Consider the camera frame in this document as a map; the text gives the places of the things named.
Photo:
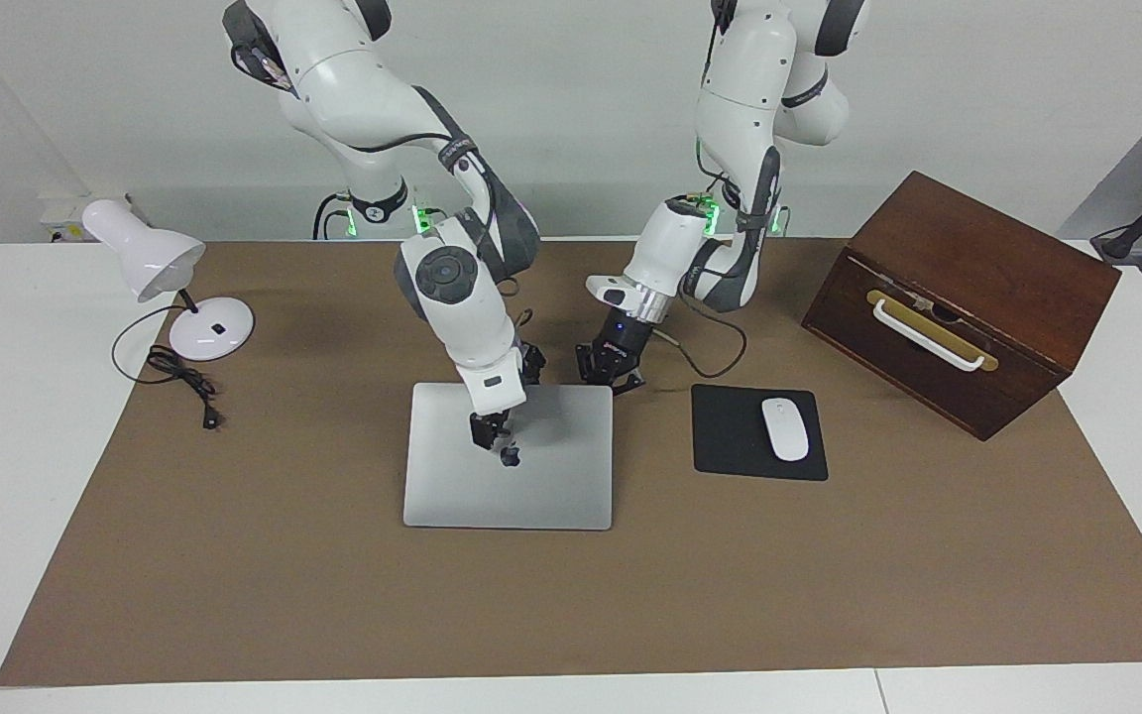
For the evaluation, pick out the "dark brown wooden box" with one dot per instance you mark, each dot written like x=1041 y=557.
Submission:
x=987 y=248

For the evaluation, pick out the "white power strip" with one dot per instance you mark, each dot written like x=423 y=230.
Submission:
x=65 y=213

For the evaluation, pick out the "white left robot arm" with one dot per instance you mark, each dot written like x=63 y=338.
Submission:
x=740 y=89

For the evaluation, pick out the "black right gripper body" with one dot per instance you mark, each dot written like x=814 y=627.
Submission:
x=518 y=397

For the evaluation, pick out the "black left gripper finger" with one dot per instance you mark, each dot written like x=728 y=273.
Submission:
x=628 y=377
x=593 y=365

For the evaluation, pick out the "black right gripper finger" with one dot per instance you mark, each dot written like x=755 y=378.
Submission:
x=490 y=428
x=531 y=365

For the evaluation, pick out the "silver laptop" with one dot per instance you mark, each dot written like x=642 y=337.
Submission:
x=551 y=476

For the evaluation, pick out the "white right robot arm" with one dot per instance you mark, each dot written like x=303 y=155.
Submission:
x=462 y=297

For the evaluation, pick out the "white computer mouse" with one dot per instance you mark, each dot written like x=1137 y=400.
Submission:
x=785 y=428

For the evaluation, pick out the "brown paper table mat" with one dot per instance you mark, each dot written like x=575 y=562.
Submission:
x=571 y=595

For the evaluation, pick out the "black mouse pad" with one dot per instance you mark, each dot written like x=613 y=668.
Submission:
x=725 y=436

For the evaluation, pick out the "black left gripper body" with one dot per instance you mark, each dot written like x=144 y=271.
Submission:
x=626 y=337

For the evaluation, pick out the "white desk lamp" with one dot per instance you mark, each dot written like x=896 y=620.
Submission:
x=214 y=332

